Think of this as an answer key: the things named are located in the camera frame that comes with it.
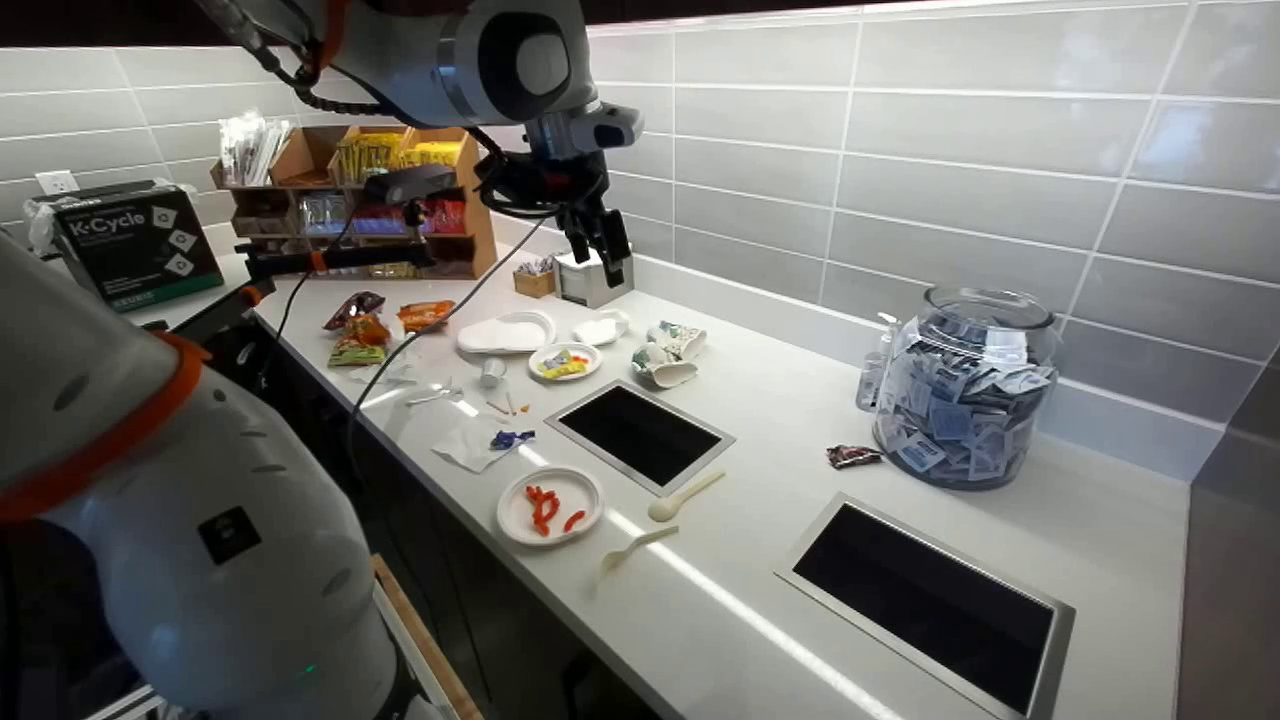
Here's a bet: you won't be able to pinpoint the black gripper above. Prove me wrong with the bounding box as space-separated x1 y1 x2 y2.
475 124 632 289

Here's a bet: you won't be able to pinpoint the orange snack pieces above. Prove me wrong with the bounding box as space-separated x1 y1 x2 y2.
525 485 589 536

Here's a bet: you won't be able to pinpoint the white paper plate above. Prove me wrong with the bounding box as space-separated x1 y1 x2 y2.
496 464 604 550

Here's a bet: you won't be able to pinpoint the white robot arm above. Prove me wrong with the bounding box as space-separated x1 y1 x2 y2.
0 0 640 720

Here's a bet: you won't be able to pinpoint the plate with yellow packet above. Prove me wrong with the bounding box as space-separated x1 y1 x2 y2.
529 345 600 384

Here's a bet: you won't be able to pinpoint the empty white oval plate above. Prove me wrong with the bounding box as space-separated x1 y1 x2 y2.
455 311 557 356

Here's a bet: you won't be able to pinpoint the napkin dispenser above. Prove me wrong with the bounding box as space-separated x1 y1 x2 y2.
552 251 635 310

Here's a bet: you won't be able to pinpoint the patterned paper cup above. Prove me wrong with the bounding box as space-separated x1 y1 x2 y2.
645 322 706 363
632 345 698 392

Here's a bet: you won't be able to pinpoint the orange snack bag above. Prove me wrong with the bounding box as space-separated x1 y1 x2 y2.
396 299 455 333

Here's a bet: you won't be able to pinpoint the small blue wrapper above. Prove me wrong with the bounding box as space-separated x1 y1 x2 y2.
487 429 536 451

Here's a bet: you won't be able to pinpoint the clear plastic bag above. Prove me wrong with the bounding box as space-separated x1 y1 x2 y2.
363 384 506 475

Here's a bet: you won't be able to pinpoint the colourful snack bag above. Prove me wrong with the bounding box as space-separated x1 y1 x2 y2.
326 291 391 370

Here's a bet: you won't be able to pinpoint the white plastic spoon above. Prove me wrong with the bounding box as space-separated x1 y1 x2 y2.
648 469 723 523

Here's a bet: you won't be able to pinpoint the small clear sanitizer bottle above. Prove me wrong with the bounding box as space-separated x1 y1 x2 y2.
855 311 901 414

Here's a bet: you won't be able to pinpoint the white plastic fork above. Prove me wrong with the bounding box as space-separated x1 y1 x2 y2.
604 523 680 572

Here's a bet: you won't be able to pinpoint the dark candy wrapper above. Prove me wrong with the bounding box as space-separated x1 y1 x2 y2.
829 446 886 471

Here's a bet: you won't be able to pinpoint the glass jar of packets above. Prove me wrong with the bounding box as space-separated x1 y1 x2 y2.
871 286 1058 491

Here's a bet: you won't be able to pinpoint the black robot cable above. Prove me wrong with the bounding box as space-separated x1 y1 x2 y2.
273 197 564 446

